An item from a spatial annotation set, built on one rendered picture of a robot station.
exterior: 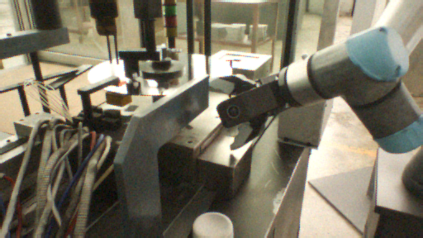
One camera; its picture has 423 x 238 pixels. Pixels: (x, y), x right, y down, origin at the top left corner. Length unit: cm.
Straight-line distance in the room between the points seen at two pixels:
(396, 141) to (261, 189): 29
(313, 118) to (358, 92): 36
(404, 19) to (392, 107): 17
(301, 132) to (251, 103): 35
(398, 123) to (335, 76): 11
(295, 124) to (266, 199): 25
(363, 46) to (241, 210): 36
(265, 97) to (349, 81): 13
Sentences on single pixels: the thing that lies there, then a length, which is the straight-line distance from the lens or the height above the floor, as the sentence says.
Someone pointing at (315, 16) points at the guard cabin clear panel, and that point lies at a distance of 111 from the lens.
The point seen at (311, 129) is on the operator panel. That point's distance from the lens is 86.
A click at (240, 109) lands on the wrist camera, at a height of 96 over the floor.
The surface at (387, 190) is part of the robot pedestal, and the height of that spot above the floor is 75.
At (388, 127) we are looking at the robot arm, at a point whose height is 96.
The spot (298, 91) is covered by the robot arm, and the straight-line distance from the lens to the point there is 52.
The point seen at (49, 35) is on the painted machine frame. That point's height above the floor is 103.
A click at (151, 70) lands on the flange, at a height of 96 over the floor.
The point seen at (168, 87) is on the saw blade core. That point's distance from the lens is 67.
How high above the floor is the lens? 117
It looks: 25 degrees down
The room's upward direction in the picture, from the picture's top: straight up
